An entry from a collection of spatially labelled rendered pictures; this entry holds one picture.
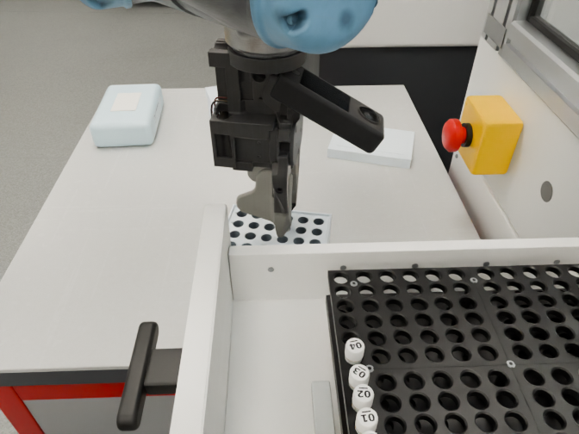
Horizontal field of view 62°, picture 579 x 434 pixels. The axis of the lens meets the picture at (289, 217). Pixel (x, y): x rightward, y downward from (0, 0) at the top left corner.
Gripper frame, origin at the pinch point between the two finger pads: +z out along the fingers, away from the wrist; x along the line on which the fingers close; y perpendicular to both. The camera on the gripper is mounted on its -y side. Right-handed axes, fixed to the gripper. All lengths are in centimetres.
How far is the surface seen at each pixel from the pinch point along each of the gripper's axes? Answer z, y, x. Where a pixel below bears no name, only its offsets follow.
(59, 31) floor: 81, 203, -268
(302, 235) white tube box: 1.9, -1.7, 0.8
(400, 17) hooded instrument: -5, -13, -58
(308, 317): -2.1, -4.1, 15.8
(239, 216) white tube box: 2.8, 6.8, -2.4
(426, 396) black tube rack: -8.5, -12.6, 25.7
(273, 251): -7.9, -0.9, 14.1
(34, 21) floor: 81, 231, -285
